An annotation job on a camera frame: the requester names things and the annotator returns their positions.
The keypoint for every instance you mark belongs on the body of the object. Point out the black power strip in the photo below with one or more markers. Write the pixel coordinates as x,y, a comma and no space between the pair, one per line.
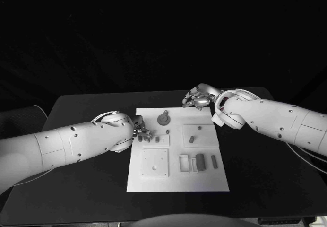
279,221

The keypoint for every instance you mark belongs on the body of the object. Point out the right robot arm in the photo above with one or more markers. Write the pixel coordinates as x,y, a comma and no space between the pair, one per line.
269,120

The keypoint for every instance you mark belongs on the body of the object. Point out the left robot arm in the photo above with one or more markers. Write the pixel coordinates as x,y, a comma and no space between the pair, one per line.
77,141

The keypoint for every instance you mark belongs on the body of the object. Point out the thick grey cylinder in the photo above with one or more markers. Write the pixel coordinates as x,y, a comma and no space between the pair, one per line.
201,162

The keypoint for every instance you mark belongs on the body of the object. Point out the small grey block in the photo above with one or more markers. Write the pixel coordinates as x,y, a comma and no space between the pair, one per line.
158,139

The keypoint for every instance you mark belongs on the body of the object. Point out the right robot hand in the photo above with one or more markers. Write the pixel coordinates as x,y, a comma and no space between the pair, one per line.
204,90

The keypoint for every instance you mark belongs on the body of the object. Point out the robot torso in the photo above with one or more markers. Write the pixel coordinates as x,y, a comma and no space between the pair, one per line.
192,221

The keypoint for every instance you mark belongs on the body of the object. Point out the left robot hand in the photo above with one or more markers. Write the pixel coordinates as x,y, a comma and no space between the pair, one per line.
140,127

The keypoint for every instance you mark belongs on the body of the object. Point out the white task board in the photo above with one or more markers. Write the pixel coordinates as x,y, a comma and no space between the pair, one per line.
176,179

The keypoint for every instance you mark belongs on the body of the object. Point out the long thin grey cylinder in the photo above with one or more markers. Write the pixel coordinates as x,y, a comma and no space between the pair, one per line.
214,161

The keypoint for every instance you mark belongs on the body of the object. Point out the grey gear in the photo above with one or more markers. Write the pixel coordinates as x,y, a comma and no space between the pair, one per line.
163,119

